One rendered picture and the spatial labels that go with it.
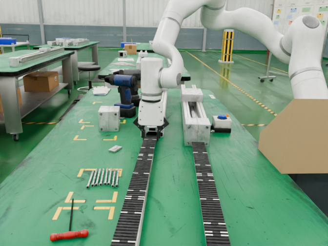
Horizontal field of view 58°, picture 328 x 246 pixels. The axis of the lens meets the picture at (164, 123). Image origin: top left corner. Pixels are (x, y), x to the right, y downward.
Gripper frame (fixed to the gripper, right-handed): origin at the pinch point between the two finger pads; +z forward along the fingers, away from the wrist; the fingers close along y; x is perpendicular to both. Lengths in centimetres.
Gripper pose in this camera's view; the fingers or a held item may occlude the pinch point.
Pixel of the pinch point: (151, 135)
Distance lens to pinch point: 121.9
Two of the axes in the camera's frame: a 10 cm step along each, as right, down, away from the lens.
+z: -0.3, 9.5, 3.1
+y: 10.0, 0.3, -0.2
